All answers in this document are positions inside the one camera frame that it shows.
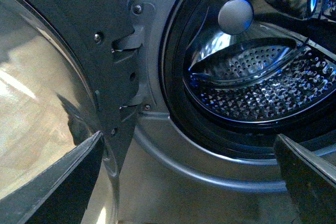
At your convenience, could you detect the stainless steel perforated drum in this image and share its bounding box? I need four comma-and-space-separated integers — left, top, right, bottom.
184, 0, 335, 124

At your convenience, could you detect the washing machine glass door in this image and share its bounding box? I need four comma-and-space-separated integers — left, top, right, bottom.
1, 0, 138, 223

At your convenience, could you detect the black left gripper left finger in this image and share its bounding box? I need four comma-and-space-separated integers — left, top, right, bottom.
1, 132, 104, 223

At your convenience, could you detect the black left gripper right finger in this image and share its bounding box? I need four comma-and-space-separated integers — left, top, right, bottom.
274, 134, 335, 223

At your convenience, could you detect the grey door hinge bracket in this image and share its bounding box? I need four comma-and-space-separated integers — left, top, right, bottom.
112, 0, 162, 113

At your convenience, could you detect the black rubber door gasket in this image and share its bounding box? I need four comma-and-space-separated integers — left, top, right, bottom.
162, 0, 335, 159

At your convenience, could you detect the grey front-load washing machine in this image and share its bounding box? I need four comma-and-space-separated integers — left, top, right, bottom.
119, 0, 335, 223

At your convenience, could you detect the white round drum hub cap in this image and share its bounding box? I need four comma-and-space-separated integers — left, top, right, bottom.
218, 0, 254, 35

